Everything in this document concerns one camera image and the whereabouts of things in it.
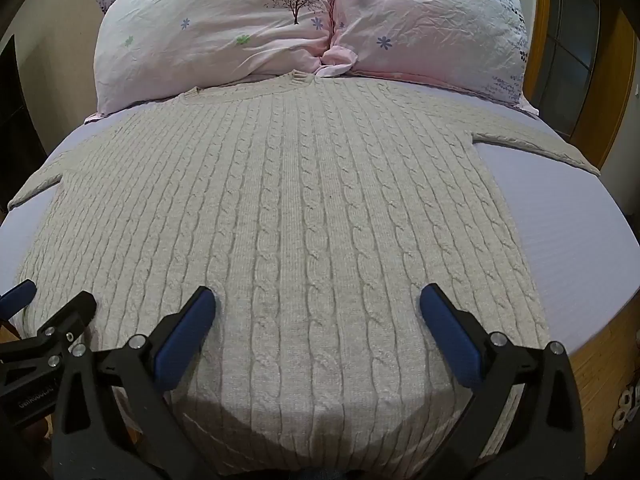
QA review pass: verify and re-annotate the bed with lavender sheet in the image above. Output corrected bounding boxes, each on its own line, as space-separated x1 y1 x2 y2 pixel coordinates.
0 77 640 480

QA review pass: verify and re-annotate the white slipper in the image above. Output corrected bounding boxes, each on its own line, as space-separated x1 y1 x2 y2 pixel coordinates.
612 389 640 432

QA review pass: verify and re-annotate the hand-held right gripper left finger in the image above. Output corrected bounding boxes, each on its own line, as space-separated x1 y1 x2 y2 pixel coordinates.
50 286 217 480

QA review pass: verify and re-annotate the pink pillow with flower print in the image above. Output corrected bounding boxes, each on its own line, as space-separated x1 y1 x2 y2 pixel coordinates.
320 0 541 113

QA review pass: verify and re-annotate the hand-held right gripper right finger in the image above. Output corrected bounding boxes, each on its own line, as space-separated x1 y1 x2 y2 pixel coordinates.
419 283 587 480

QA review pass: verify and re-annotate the pink pillow with tree print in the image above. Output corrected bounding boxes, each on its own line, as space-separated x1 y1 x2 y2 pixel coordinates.
94 0 337 116

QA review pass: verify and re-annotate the beige cable knit sweater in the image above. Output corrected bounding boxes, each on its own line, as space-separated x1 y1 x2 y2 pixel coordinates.
7 71 601 480

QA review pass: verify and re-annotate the wooden door with glass panes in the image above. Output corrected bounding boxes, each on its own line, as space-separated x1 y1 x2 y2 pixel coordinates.
537 0 640 171

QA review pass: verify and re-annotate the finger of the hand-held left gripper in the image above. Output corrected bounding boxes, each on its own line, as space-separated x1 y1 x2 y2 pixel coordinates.
0 281 37 320
0 293 98 386

